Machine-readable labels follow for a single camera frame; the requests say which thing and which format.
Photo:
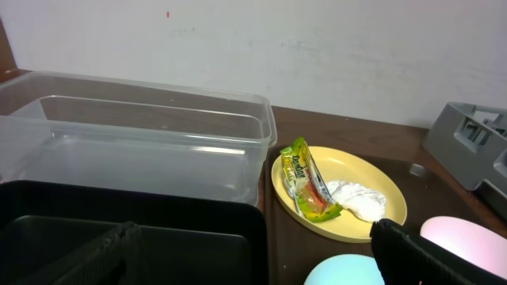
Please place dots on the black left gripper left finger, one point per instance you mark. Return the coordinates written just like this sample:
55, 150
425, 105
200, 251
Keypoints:
113, 258

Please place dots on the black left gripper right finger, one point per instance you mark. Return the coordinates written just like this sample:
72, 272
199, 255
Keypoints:
406, 258

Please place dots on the light blue bowl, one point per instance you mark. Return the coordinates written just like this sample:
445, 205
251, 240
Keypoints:
346, 269

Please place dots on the white tissue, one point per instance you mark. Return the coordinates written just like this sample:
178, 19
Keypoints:
365, 203

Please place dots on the pink bowl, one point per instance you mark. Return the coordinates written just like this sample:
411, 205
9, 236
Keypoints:
472, 242

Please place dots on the yellow plate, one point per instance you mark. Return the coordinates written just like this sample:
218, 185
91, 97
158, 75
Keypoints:
339, 165

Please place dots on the green yellow snack wrapper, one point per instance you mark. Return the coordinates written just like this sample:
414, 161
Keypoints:
305, 184

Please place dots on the grey dishwasher rack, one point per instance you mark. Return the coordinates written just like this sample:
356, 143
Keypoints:
469, 141

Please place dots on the black plastic bin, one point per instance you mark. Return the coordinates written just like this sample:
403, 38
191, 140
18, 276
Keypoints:
184, 240

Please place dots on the clear plastic bin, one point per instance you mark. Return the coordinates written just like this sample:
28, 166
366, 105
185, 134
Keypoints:
134, 136

